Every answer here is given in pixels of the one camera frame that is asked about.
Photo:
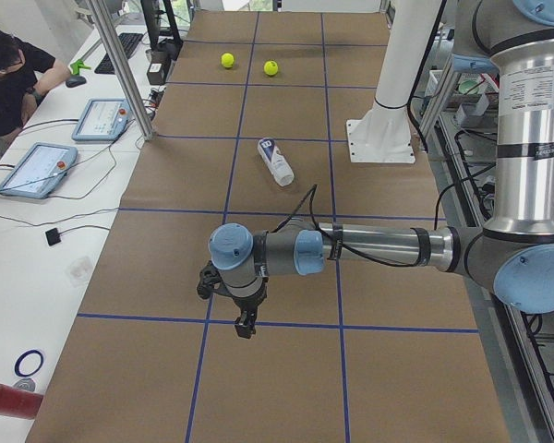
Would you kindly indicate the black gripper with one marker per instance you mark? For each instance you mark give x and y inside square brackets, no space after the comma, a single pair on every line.
[246,305]

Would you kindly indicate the clear tennis ball can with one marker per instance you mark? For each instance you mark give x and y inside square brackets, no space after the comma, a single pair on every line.
[280,169]

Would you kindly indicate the Roland Garros tennis ball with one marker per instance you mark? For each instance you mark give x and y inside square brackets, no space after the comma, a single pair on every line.
[270,68]

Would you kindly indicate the Wilson tennis ball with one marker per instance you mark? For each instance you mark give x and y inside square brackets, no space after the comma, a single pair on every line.
[227,60]

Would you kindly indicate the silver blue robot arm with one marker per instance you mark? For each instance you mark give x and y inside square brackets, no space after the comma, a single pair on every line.
[483,29]

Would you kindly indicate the small black square device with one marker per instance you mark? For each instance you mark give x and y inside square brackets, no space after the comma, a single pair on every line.
[53,236]

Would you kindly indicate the far teach pendant tablet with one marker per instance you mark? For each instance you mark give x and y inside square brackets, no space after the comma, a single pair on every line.
[103,120]

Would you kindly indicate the teach pendant tablet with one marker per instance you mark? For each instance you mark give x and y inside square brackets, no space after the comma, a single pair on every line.
[103,120]
[40,171]

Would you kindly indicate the red cylinder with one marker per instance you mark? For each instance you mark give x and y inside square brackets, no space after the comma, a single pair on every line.
[19,403]

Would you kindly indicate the near teach pendant tablet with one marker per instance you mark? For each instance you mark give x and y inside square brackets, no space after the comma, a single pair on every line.
[40,171]

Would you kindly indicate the black box with label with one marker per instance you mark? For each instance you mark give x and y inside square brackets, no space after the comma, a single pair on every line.
[158,69]

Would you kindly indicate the black computer mouse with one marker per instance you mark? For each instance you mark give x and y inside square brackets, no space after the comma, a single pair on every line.
[75,81]

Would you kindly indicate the green plastic object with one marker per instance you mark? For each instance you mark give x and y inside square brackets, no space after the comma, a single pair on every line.
[77,66]

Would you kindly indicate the person in black shirt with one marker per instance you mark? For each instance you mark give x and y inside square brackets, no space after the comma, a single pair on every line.
[27,74]

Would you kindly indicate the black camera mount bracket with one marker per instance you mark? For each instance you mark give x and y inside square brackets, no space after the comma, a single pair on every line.
[211,282]

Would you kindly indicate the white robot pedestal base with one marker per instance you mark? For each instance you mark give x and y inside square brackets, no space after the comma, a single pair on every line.
[383,134]

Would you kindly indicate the aluminium side frame rack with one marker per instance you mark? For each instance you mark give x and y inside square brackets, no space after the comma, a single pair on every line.
[507,246]

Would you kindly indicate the aluminium frame post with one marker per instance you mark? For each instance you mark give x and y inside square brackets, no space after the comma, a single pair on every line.
[114,49]

